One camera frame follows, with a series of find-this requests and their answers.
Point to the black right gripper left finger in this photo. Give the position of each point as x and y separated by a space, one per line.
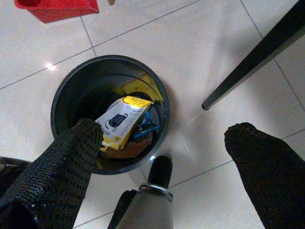
62 167

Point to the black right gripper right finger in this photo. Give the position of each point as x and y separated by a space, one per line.
267 176

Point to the black round rubbish bin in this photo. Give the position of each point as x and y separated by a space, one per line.
71 95

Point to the yellow white product package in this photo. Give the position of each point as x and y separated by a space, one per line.
124 119

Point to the blue plastic wrapper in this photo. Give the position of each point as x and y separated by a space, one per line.
146 124

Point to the black table leg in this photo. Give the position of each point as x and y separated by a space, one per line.
250 64

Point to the red plastic box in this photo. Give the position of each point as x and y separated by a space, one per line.
59 9

